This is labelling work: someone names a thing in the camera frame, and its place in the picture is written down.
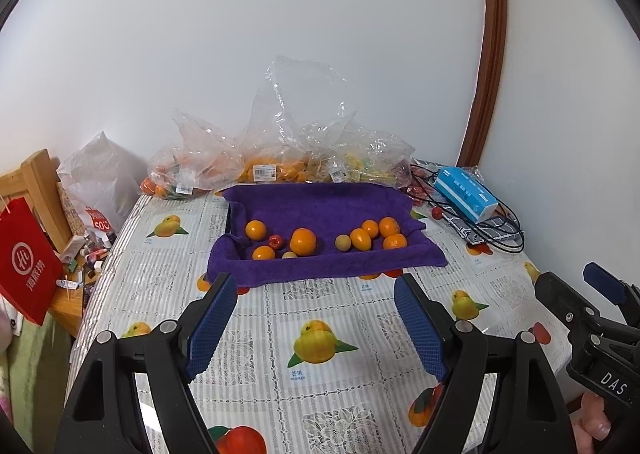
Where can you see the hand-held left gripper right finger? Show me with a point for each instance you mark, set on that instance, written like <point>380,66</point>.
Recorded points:
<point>422,329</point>

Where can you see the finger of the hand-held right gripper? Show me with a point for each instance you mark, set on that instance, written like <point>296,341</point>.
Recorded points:
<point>565,304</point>
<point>607,281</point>

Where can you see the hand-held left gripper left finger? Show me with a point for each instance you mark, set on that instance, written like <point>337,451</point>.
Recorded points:
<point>210,329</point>

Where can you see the small brown longan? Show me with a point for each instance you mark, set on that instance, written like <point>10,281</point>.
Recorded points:
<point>342,242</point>
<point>289,255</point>

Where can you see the small red fruit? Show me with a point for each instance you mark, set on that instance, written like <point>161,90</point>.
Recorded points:
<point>437,213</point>
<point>274,241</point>

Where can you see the oval orange mandarin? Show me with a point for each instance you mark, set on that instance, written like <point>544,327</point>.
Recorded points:
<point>360,239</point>

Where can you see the large orange mandarin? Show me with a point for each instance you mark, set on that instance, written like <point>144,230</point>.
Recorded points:
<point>303,241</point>

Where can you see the purple towel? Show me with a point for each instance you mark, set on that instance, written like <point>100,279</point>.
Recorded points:
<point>320,209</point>

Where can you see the clear bag of red fruits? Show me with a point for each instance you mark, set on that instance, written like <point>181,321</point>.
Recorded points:
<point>417,189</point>

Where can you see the person's right hand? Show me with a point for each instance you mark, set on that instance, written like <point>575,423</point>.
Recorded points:
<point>592,426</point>

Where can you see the checkered grey pouch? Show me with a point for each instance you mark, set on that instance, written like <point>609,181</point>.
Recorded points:
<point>492,229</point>

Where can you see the blue tissue pack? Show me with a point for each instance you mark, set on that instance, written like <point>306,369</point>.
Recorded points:
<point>465,194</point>

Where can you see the pile of small cosmetics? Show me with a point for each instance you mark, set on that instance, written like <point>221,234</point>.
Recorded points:
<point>82,256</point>

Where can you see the wooden nightstand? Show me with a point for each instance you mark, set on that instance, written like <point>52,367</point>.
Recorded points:
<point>65,306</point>

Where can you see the red and white packet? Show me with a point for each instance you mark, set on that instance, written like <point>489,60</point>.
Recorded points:
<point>100,221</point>

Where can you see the clear bag of mandarins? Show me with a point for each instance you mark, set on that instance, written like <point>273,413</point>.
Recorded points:
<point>190,168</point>

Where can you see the clear bag of kumquats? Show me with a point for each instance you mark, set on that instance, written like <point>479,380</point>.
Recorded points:
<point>280,168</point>

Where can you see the patterned gift bag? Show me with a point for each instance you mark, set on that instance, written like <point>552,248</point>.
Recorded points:
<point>72,216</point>

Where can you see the clear bag of yellow fruit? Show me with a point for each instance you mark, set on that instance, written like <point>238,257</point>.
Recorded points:
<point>365,158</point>

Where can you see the green bedsheet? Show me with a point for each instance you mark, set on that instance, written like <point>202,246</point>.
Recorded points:
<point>30,369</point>

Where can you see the white plastic bag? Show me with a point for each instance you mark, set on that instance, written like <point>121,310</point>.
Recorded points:
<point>102,168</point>

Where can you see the red paper bag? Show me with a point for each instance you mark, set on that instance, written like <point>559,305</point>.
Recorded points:
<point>25,264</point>

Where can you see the brown wooden door frame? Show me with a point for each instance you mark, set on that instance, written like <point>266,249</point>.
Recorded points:
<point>492,33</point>

